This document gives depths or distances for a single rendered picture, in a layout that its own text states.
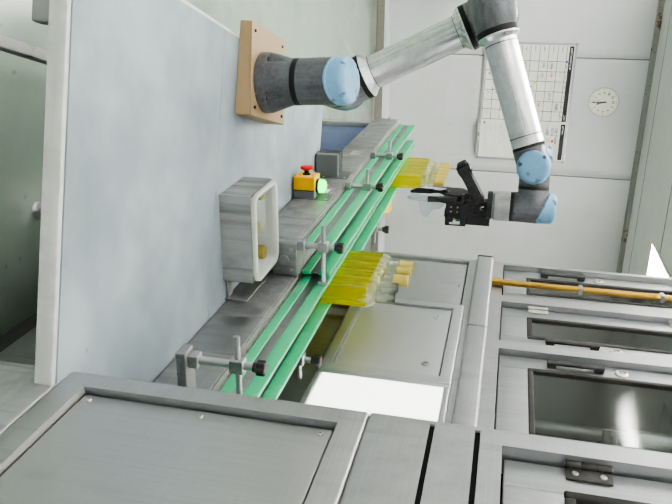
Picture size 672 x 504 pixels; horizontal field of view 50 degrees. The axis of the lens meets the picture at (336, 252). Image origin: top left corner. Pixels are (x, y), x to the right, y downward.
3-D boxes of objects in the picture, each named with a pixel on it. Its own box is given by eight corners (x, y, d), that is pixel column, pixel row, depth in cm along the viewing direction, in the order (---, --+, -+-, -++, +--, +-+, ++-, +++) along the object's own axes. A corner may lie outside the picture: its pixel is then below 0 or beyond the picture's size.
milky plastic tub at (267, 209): (224, 281, 179) (258, 285, 177) (219, 194, 171) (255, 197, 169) (248, 256, 195) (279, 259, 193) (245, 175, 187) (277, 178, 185)
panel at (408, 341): (264, 483, 149) (430, 510, 141) (263, 471, 147) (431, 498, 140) (355, 302, 230) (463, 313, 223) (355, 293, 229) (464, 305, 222)
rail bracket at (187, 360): (152, 409, 139) (263, 426, 134) (144, 331, 133) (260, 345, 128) (163, 396, 143) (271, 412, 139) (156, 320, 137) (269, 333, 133)
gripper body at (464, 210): (441, 225, 185) (489, 228, 182) (443, 192, 182) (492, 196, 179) (444, 216, 192) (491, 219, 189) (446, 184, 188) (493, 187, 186)
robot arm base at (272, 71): (254, 45, 177) (292, 43, 174) (276, 59, 191) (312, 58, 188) (252, 107, 177) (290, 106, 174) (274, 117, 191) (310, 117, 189)
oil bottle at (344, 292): (300, 301, 203) (375, 309, 198) (300, 282, 201) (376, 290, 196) (305, 293, 208) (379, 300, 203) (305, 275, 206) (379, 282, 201)
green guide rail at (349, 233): (301, 273, 200) (329, 276, 198) (301, 270, 199) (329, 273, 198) (398, 141, 359) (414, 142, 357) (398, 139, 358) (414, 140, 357)
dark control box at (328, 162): (314, 175, 257) (337, 177, 255) (314, 153, 254) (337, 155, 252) (320, 170, 264) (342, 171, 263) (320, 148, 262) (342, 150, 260)
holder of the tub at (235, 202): (224, 300, 181) (253, 303, 180) (218, 194, 172) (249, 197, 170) (247, 274, 197) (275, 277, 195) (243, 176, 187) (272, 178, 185)
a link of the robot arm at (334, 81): (293, 53, 175) (347, 51, 171) (311, 61, 188) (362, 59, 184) (293, 104, 176) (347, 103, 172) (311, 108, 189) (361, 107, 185)
